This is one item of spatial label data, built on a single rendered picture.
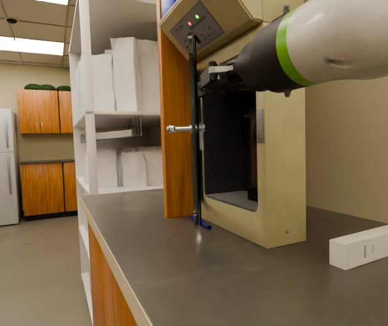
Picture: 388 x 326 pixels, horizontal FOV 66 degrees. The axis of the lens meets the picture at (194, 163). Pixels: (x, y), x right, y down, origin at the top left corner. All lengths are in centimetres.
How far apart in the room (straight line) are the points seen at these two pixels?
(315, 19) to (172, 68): 68
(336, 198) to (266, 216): 47
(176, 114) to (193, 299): 61
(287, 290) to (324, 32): 36
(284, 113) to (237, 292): 37
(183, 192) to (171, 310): 55
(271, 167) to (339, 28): 39
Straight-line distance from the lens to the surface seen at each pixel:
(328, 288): 54
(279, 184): 67
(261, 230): 68
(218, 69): 48
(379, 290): 56
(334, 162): 109
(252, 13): 68
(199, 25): 79
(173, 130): 64
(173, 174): 94
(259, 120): 66
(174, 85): 96
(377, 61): 32
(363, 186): 103
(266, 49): 40
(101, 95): 196
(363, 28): 31
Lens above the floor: 117
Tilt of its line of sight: 3 degrees down
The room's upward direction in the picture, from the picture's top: 2 degrees counter-clockwise
